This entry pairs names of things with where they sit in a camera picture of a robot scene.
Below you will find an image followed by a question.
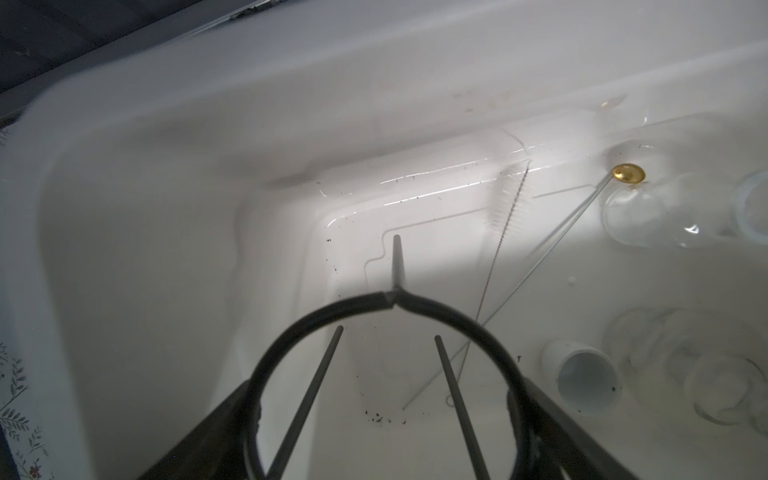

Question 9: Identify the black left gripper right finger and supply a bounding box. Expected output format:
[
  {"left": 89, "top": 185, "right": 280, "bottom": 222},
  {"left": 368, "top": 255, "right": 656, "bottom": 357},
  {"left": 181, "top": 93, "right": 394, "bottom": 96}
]
[{"left": 525, "top": 379, "right": 637, "bottom": 479}]

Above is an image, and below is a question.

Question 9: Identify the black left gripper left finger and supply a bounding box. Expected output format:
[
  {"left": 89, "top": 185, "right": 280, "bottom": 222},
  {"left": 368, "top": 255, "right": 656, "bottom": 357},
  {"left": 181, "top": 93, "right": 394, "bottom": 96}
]
[{"left": 139, "top": 381, "right": 249, "bottom": 480}]

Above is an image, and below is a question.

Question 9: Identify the black wire ring stand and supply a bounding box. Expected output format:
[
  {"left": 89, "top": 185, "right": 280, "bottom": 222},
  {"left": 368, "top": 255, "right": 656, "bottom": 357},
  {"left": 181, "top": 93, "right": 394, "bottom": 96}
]
[{"left": 242, "top": 235, "right": 535, "bottom": 479}]

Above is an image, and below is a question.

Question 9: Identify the white plastic storage box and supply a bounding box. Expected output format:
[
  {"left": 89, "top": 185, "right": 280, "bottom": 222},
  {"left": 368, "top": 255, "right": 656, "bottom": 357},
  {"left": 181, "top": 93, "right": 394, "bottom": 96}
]
[{"left": 1, "top": 1, "right": 767, "bottom": 479}]

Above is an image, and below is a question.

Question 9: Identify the small clear glass bottle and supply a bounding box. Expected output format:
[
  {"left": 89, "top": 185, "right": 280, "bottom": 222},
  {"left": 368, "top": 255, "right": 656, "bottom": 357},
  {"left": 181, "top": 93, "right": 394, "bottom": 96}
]
[{"left": 602, "top": 169, "right": 767, "bottom": 249}]

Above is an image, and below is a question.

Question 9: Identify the thin wire tube brush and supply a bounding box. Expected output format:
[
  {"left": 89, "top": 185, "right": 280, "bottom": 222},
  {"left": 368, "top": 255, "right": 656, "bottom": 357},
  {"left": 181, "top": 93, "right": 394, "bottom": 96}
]
[{"left": 474, "top": 158, "right": 532, "bottom": 323}]

